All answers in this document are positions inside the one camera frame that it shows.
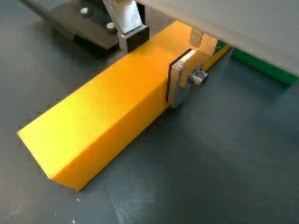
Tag black metal bracket holder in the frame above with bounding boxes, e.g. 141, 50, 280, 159
18, 0, 149, 51

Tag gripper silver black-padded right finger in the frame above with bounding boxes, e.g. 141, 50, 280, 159
165, 28, 217, 109

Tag green zigzag block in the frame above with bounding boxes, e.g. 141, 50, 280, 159
216, 40, 299, 87

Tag long yellow block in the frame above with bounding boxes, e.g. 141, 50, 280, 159
15, 20, 233, 193

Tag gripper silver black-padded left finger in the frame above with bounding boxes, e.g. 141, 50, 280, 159
102, 0, 149, 53

